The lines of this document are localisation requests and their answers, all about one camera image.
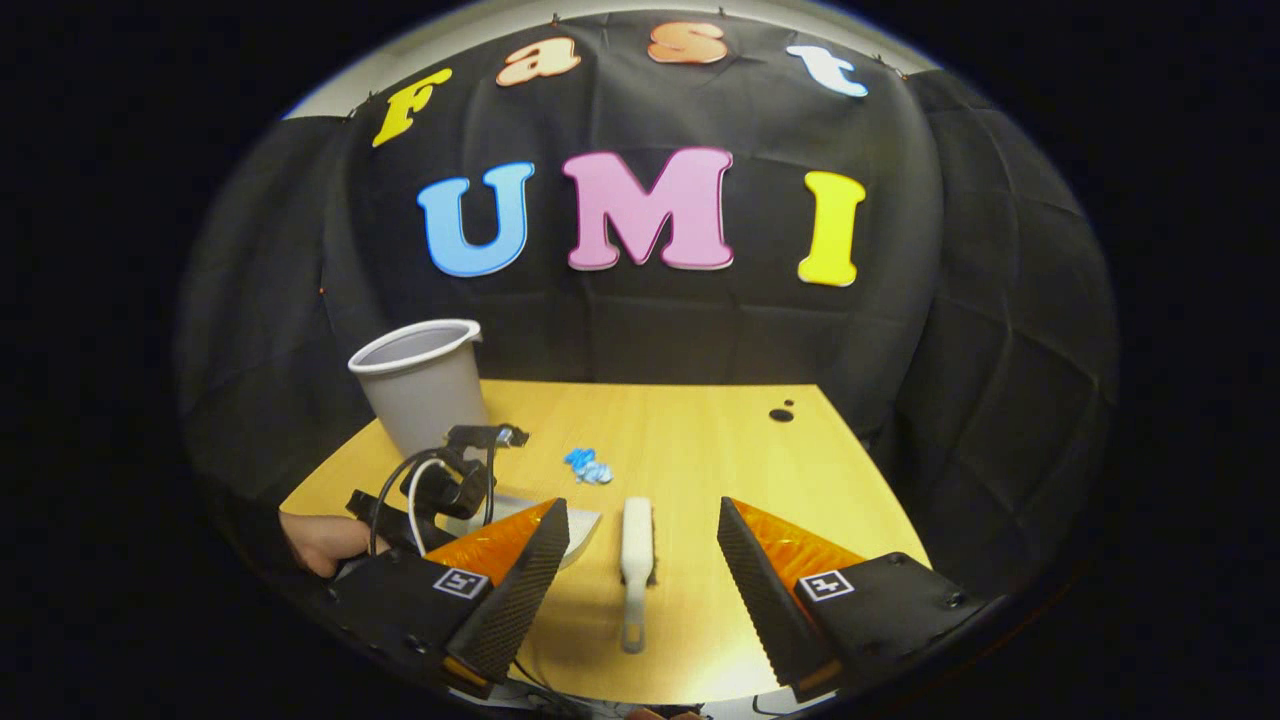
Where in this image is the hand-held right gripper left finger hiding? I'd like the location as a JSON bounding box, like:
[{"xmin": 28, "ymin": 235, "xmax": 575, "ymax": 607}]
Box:
[{"xmin": 328, "ymin": 497, "xmax": 573, "ymax": 701}]

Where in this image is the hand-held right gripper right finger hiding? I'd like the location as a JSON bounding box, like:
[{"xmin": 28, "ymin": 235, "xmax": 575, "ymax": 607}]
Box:
[{"xmin": 716, "ymin": 497, "xmax": 1006, "ymax": 704}]

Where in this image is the light grey dustpan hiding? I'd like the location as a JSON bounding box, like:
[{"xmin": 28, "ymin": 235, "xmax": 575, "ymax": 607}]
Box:
[{"xmin": 440, "ymin": 492, "xmax": 604, "ymax": 571}]

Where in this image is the light grey garbage bin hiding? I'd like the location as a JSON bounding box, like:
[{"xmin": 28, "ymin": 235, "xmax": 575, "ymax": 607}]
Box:
[{"xmin": 348, "ymin": 319, "xmax": 491, "ymax": 461}]

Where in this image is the small light grey broom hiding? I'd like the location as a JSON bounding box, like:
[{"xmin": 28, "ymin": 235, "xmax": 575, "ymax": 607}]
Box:
[{"xmin": 618, "ymin": 497, "xmax": 656, "ymax": 654}]

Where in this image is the blue paper trash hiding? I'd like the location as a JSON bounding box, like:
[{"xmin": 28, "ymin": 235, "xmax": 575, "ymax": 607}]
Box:
[{"xmin": 563, "ymin": 447, "xmax": 613, "ymax": 486}]

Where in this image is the wooden desktop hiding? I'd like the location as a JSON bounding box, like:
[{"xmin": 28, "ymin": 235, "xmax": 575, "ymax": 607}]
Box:
[{"xmin": 280, "ymin": 380, "xmax": 931, "ymax": 706}]

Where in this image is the white cable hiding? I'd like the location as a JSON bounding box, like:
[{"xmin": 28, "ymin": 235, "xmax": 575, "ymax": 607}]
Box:
[{"xmin": 407, "ymin": 457, "xmax": 451, "ymax": 557}]

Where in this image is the black cable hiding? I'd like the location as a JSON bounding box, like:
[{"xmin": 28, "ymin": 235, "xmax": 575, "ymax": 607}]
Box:
[{"xmin": 369, "ymin": 448, "xmax": 446, "ymax": 557}]

